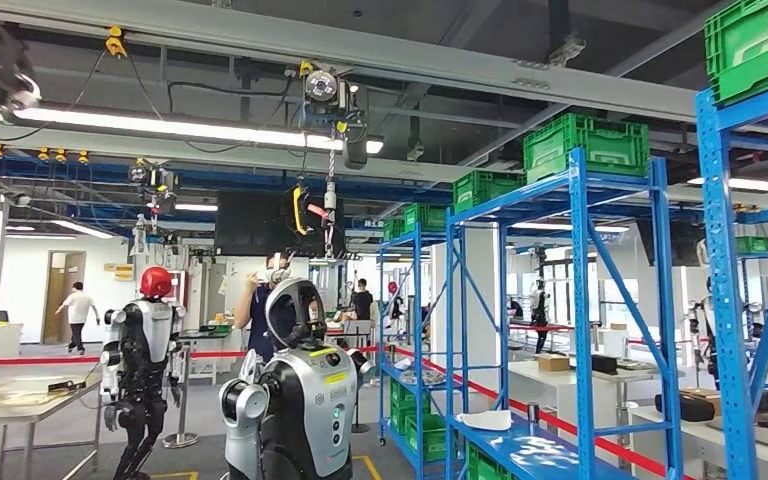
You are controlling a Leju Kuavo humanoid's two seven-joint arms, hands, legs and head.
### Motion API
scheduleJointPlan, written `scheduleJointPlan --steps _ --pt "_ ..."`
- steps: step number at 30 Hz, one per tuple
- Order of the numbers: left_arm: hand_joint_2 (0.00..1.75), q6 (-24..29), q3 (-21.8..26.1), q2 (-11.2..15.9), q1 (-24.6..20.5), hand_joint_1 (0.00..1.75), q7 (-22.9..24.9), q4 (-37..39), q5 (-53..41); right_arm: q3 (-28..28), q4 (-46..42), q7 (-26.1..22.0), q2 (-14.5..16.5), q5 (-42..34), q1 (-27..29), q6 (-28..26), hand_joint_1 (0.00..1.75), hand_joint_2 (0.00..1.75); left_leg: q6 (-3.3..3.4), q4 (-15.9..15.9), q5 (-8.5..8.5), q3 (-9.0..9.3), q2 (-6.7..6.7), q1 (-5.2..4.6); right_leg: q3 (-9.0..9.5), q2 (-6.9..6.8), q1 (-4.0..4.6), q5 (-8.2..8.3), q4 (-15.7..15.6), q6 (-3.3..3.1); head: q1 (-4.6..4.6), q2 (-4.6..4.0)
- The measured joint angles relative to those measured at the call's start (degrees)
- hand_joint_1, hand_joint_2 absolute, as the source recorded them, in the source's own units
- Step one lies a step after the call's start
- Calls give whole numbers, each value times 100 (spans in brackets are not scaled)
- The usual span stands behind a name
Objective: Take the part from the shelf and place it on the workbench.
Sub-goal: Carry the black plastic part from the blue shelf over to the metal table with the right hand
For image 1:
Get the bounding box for white workbench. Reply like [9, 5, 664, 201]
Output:
[507, 359, 685, 453]
[627, 389, 768, 480]

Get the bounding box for red helmet humanoid robot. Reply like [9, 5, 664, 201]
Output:
[99, 266, 188, 480]

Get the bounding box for grey overhead hoist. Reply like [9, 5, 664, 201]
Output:
[294, 59, 385, 170]

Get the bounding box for black hanging display screen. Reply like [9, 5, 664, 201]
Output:
[214, 191, 350, 259]

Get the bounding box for white black humanoid robot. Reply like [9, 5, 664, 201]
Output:
[528, 278, 552, 356]
[687, 276, 722, 392]

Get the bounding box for white plastic part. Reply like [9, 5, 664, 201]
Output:
[455, 409, 514, 433]

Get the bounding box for metal table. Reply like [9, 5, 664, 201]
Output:
[0, 374, 104, 480]

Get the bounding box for silver metal parts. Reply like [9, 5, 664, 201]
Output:
[399, 368, 449, 388]

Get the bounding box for brown wooden door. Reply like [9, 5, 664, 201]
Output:
[42, 250, 88, 346]

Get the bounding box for chrome stanchion post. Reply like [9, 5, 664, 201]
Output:
[161, 344, 200, 450]

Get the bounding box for yellow black hoist pendant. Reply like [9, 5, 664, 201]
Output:
[290, 185, 332, 238]

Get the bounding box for black overhead hoist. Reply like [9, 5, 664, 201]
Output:
[127, 157, 180, 217]

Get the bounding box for person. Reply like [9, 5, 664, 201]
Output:
[54, 281, 102, 356]
[233, 251, 293, 364]
[349, 278, 375, 323]

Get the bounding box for grey overhead crane rail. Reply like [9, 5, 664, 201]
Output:
[0, 0, 700, 125]
[0, 127, 473, 185]

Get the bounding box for silver black humanoid robot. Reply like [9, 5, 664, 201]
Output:
[218, 277, 377, 480]

